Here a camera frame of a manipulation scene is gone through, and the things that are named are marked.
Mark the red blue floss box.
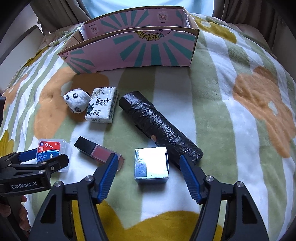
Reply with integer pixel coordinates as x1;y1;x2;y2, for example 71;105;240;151
36;138;72;163

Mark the red lip gloss tube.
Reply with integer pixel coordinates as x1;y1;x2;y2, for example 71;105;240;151
74;136;124;171

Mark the white panda sock roll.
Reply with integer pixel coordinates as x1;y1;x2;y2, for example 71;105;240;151
63;88;91;113

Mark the silver blue small box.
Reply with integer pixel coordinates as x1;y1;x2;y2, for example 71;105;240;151
134;147;170;185

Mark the person's left hand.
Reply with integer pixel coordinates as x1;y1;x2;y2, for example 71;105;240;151
0;195;32;232

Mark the white floral tissue pack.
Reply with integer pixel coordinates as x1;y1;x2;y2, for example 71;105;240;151
85;87;118;123

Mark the black garbage bag roll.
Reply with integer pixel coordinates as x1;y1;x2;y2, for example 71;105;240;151
118;91;204;168

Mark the floral striped blanket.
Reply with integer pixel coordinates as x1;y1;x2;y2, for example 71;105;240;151
1;15;295;240

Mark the white bedside furniture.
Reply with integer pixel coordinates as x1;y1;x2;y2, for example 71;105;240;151
1;1;44;93

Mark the left brown curtain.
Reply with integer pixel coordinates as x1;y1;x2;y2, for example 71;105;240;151
30;0;91;34

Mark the brown curtain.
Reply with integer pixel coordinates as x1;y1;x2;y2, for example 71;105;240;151
213;0;280;49
30;0;91;34

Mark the light blue sheer curtain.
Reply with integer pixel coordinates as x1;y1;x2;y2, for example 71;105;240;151
82;0;214;18

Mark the pink teal cardboard box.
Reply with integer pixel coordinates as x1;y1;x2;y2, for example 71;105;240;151
58;6;199;74

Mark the right brown curtain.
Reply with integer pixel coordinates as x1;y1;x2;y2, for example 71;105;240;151
213;0;280;49

